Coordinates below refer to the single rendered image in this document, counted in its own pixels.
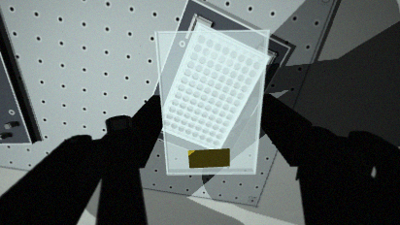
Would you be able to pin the clear plastic lid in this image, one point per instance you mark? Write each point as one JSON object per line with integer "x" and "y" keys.
{"x": 211, "y": 86}

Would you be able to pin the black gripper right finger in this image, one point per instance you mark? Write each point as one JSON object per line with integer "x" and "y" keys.
{"x": 335, "y": 190}

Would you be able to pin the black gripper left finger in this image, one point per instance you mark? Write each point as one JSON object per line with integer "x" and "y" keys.
{"x": 57, "y": 190}

